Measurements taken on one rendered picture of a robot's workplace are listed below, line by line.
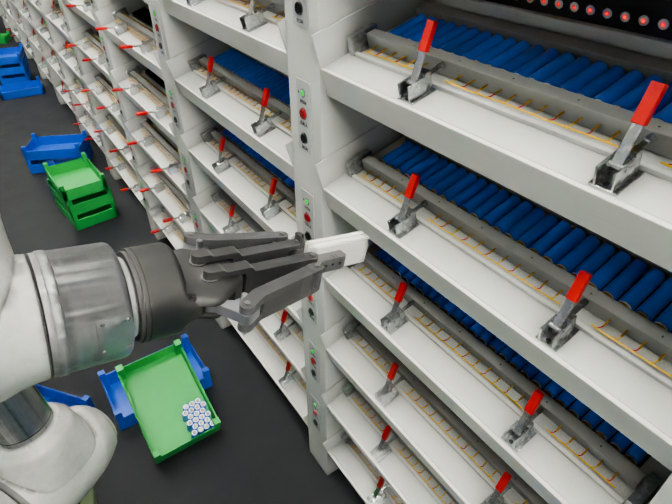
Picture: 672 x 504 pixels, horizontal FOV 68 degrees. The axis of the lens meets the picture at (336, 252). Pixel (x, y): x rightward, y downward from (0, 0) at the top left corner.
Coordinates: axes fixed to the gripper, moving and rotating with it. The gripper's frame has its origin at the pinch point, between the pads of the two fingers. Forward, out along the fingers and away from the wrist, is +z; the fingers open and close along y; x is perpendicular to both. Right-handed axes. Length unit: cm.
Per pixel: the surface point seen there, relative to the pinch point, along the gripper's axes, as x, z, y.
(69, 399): -108, -14, -97
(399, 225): -6.3, 20.9, -11.4
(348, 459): -86, 40, -25
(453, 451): -46, 33, 4
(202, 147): -27, 28, -97
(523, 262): -3.7, 26.5, 5.5
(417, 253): -8.5, 21.2, -7.0
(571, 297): -2.0, 22.0, 14.3
